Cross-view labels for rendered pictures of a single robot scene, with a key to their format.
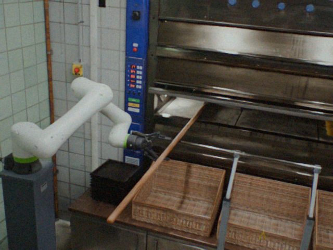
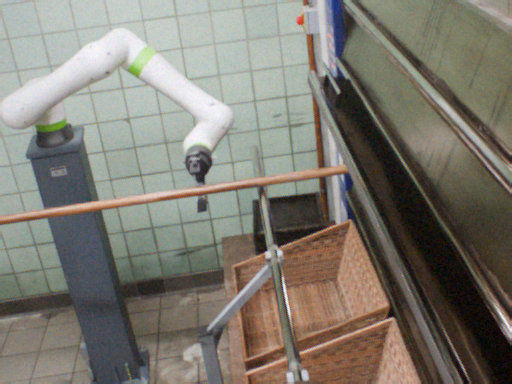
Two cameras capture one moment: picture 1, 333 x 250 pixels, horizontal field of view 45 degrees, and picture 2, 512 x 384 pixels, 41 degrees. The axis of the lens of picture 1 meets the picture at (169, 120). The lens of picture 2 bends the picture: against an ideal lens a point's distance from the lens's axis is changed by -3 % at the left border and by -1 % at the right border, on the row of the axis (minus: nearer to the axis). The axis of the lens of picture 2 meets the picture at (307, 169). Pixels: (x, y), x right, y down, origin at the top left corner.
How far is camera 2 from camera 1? 2.63 m
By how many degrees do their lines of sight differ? 61
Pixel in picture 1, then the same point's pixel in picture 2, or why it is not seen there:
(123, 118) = (200, 113)
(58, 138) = (16, 106)
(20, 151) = not seen: hidden behind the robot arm
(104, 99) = (81, 67)
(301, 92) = (439, 172)
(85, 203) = (241, 244)
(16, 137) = not seen: hidden behind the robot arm
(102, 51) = not seen: outside the picture
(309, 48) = (442, 38)
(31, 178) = (30, 151)
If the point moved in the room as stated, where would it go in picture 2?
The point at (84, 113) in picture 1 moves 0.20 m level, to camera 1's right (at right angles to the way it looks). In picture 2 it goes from (55, 81) to (62, 97)
